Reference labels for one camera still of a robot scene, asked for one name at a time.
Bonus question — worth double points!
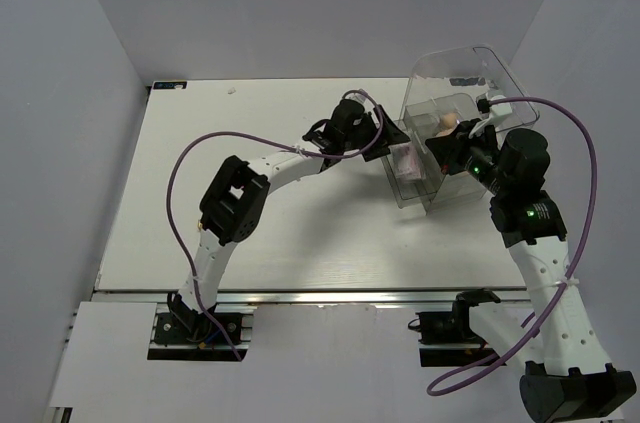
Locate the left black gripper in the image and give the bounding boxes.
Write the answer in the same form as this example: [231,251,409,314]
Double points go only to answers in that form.
[342,105,410,163]

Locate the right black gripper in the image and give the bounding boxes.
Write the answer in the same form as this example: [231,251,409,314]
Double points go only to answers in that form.
[425,118,511,196]

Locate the clear acrylic organizer with lid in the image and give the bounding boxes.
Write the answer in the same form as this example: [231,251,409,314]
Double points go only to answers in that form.
[383,45,526,212]

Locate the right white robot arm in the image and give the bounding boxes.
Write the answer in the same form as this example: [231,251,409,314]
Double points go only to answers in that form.
[425,121,637,422]

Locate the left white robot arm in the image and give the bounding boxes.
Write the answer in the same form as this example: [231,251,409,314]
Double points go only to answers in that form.
[166,91,410,342]

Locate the blue label sticker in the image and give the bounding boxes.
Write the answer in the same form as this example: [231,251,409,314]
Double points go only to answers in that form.
[152,81,187,90]

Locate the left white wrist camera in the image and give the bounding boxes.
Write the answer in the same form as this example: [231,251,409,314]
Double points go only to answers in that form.
[342,90,369,106]

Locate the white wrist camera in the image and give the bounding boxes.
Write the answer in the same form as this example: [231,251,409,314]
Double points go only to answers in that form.
[473,94,513,134]
[342,90,369,106]

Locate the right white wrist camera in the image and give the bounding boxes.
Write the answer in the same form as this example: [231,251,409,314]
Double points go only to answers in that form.
[473,94,513,134]

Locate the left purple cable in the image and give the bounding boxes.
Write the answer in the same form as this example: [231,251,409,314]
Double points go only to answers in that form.
[165,89,386,362]

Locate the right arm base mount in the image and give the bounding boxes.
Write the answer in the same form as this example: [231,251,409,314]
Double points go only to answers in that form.
[407,289,501,368]

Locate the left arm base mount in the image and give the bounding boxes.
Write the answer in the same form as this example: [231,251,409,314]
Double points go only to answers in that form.
[147,292,253,362]

